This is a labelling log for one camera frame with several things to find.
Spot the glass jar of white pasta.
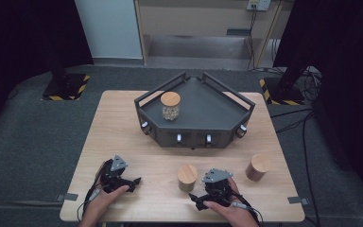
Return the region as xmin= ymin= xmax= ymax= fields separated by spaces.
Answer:
xmin=160 ymin=91 xmax=182 ymax=122

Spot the dark grey corner rack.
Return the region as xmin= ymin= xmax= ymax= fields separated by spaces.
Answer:
xmin=133 ymin=71 xmax=256 ymax=149

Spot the black curtain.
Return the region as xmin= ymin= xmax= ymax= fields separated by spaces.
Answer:
xmin=273 ymin=0 xmax=363 ymax=198
xmin=0 ymin=0 xmax=95 ymax=140

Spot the bundle of black floor cables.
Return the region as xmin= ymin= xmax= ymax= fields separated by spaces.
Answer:
xmin=301 ymin=66 xmax=323 ymax=102

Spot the white panel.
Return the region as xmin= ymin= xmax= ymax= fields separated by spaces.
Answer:
xmin=74 ymin=0 xmax=144 ymax=61

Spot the person's left hand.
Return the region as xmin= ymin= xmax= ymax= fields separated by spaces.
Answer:
xmin=82 ymin=184 xmax=130 ymax=223

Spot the person's right hand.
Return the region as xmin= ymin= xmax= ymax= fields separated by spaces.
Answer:
xmin=202 ymin=177 xmax=255 ymax=226

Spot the right hand-held gripper cable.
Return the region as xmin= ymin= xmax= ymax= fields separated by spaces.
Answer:
xmin=231 ymin=188 xmax=265 ymax=227

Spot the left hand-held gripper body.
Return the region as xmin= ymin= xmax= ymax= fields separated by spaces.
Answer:
xmin=98 ymin=153 xmax=130 ymax=194

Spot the left hand-held gripper cable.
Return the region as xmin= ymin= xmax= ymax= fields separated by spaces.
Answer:
xmin=76 ymin=178 xmax=103 ymax=222

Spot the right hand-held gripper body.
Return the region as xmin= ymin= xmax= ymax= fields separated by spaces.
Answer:
xmin=201 ymin=167 xmax=234 ymax=208

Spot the black outlet cable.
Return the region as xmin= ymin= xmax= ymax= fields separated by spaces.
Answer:
xmin=246 ymin=8 xmax=259 ymax=71

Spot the grey table bracket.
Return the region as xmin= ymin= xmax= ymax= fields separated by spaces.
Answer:
xmin=287 ymin=196 xmax=310 ymax=206
xmin=55 ymin=192 xmax=79 ymax=202

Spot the black stand with striped base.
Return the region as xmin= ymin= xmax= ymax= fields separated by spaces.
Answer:
xmin=258 ymin=62 xmax=311 ymax=107
xmin=41 ymin=53 xmax=92 ymax=102

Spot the white wall outlet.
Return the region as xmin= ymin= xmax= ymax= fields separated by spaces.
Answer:
xmin=246 ymin=0 xmax=271 ymax=11

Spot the hand-held gripper cable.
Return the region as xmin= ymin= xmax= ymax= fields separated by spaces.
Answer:
xmin=231 ymin=188 xmax=265 ymax=227
xmin=76 ymin=178 xmax=103 ymax=222

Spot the long black floor cable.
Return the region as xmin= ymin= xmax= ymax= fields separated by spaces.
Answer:
xmin=269 ymin=108 xmax=321 ymax=227

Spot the glass jar of green beans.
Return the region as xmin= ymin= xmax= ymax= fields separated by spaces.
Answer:
xmin=177 ymin=164 xmax=199 ymax=193

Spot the wooden cylinder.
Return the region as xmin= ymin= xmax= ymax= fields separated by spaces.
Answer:
xmin=245 ymin=153 xmax=272 ymax=183

